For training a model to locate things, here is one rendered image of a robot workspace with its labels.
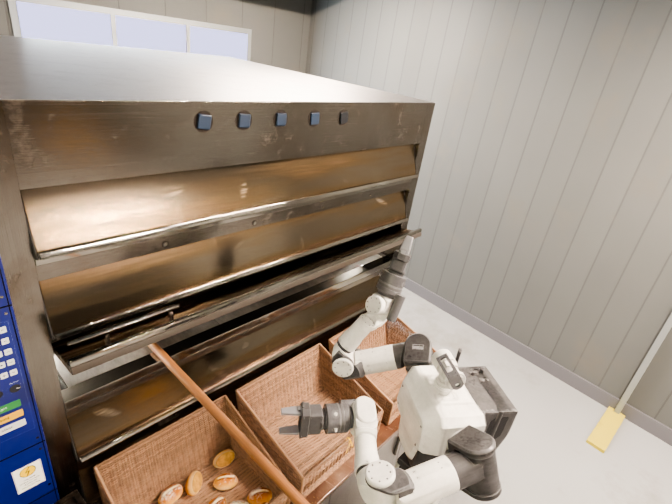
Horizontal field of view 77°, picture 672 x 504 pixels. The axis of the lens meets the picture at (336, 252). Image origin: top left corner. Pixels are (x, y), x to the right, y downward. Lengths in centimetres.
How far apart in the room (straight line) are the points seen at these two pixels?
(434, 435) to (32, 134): 131
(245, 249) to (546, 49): 289
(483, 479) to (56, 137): 139
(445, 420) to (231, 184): 103
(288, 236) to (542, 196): 250
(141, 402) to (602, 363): 338
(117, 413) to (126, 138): 98
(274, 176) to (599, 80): 265
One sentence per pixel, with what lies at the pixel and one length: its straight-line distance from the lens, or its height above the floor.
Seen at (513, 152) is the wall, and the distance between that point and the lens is 390.
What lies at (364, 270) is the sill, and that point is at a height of 118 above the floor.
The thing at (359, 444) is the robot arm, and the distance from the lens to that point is 132.
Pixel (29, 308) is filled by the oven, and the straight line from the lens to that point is 143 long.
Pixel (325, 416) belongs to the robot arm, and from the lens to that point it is 137.
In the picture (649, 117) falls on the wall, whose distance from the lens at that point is 362.
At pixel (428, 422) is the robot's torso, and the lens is 135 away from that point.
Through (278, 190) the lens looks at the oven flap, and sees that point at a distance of 168.
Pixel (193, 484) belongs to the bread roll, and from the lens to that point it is 203.
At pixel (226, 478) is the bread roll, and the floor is 65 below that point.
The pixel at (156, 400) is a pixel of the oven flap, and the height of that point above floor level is 100.
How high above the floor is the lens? 231
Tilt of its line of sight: 26 degrees down
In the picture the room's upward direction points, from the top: 9 degrees clockwise
